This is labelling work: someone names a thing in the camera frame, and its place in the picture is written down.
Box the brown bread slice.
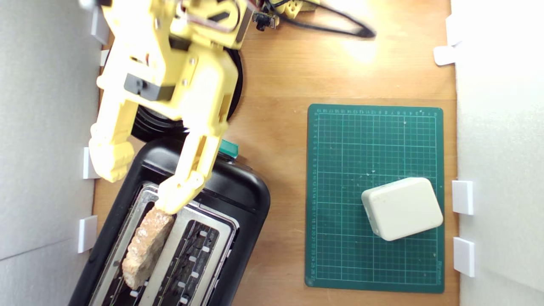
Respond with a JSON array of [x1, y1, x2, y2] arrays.
[[122, 206, 176, 290]]

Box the green toaster lever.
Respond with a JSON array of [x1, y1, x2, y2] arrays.
[[219, 139, 239, 160]]

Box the black two-slot toaster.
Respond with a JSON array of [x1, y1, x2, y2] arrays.
[[68, 137, 271, 306]]

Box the black round plate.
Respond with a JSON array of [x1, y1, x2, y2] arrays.
[[130, 49, 244, 143]]

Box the green cutting mat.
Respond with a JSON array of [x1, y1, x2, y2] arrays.
[[305, 104, 445, 294]]

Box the white block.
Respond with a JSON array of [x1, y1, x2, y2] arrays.
[[361, 177, 444, 242]]

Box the black cable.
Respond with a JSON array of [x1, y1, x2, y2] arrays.
[[259, 0, 377, 40]]

